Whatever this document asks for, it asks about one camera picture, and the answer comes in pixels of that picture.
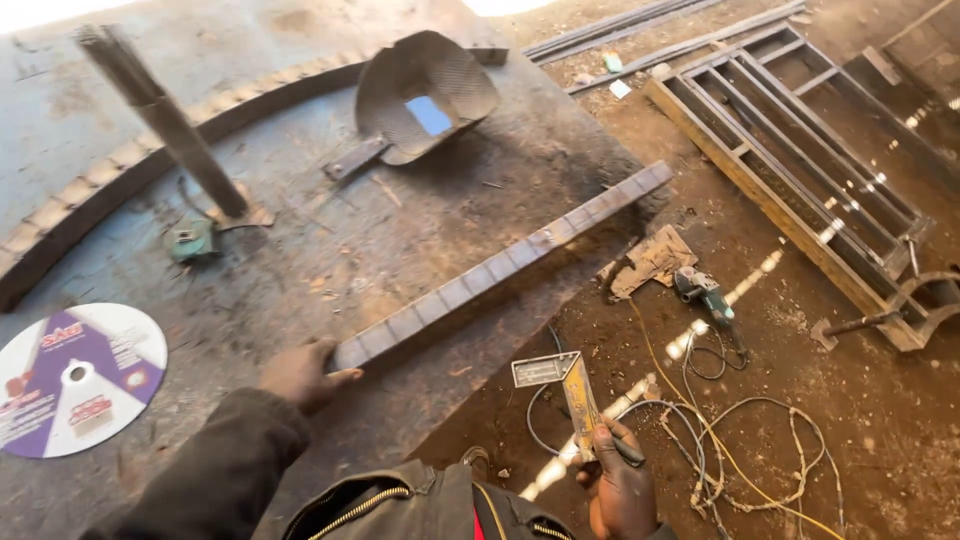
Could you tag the person's left hand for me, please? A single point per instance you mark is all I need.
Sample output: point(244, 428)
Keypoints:
point(300, 375)

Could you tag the person's right hand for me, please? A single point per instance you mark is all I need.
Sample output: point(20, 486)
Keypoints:
point(622, 487)

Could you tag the yellow metal try square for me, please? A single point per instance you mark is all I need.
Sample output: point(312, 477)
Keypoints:
point(574, 390)

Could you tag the notched square steel tube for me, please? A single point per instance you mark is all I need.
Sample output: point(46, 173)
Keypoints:
point(510, 262)

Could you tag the black pen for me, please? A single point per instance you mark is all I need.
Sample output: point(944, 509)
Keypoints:
point(626, 452)

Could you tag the green electrode holder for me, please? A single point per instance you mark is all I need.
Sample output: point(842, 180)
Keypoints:
point(191, 238)

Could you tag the person's dark jacket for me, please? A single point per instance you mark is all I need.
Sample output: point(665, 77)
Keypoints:
point(420, 502)

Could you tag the green angle grinder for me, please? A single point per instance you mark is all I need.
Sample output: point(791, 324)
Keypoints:
point(709, 300)

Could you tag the white purple cutting disc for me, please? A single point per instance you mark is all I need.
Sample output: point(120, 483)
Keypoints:
point(75, 379)

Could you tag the torn cardboard piece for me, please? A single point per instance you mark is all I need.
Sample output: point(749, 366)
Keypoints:
point(652, 261)

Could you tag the curved notched steel tube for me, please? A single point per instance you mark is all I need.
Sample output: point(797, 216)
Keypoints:
point(150, 150)

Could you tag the chipping hammer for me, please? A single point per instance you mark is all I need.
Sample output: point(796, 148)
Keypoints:
point(851, 326)

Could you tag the bundle of welding rods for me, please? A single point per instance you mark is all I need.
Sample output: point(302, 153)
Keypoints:
point(161, 116)

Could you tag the handheld metal welding shield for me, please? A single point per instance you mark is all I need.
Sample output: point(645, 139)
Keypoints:
point(424, 97)

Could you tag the long steel bars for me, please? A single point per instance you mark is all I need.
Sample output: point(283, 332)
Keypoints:
point(645, 34)

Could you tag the curved steel bracket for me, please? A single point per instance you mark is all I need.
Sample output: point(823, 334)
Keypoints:
point(926, 300)

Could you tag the steel window frame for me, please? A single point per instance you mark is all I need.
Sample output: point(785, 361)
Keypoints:
point(802, 172)

